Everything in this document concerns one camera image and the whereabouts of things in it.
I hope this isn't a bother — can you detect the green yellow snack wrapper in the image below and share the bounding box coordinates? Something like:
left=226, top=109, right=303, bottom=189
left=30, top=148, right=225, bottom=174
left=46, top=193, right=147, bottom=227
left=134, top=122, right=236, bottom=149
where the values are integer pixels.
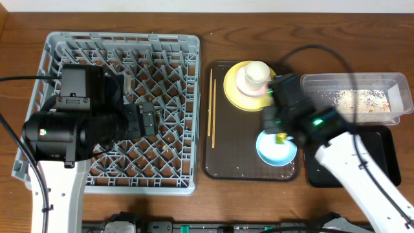
left=276, top=133, right=288, bottom=144

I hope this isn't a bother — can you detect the light blue bowl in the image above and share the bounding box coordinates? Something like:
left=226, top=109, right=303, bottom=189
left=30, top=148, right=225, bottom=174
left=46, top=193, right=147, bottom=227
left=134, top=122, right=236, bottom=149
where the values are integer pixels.
left=256, top=131, right=298, bottom=167

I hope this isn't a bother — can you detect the rice food waste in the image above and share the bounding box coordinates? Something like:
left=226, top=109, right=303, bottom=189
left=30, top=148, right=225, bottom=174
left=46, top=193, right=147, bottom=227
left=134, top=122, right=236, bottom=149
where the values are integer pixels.
left=314, top=89, right=391, bottom=113

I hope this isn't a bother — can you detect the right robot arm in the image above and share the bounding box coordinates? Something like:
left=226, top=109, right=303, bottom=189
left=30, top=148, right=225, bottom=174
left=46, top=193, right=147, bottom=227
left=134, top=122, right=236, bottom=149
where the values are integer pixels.
left=262, top=102, right=413, bottom=232

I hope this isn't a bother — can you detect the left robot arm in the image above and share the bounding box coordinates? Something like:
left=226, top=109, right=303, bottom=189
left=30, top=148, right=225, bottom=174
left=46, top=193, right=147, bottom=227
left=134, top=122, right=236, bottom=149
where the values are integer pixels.
left=22, top=102, right=159, bottom=232

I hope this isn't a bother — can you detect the grey dishwasher rack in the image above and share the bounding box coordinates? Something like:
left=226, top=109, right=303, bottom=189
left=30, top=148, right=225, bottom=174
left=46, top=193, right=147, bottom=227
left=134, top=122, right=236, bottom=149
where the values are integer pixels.
left=11, top=31, right=202, bottom=197

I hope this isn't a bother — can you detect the clear plastic waste bin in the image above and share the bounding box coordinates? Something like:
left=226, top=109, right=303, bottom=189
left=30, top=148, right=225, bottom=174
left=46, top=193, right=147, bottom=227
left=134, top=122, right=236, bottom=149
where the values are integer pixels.
left=301, top=72, right=413, bottom=125

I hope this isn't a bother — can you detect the black waste tray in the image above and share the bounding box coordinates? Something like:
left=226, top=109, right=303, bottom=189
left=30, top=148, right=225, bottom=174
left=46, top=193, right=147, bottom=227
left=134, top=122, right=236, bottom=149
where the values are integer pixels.
left=303, top=126, right=402, bottom=188

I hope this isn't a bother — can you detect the yellow plate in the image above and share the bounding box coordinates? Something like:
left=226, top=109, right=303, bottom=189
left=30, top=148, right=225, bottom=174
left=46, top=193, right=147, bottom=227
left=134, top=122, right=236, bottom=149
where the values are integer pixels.
left=223, top=61, right=276, bottom=112

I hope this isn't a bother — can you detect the white cup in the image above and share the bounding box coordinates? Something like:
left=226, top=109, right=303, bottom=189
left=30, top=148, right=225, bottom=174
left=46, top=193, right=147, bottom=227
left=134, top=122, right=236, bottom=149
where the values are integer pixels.
left=245, top=61, right=270, bottom=91

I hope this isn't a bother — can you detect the pink small bowl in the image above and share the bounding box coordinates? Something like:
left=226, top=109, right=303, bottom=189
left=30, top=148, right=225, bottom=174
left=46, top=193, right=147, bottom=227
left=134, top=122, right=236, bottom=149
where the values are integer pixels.
left=235, top=66, right=271, bottom=98

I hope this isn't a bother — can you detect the dark brown serving tray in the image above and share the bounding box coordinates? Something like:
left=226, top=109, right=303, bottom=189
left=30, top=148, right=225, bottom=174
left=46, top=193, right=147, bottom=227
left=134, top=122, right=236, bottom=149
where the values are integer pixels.
left=202, top=61, right=300, bottom=182

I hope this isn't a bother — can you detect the wooden chopstick left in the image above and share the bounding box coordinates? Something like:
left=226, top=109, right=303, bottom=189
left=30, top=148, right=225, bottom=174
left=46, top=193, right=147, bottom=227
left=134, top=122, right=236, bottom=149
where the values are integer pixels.
left=208, top=69, right=213, bottom=137

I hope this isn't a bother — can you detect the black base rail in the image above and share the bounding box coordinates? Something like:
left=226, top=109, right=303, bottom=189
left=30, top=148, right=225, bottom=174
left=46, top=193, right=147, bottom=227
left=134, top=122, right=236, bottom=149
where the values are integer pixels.
left=81, top=219, right=373, bottom=233

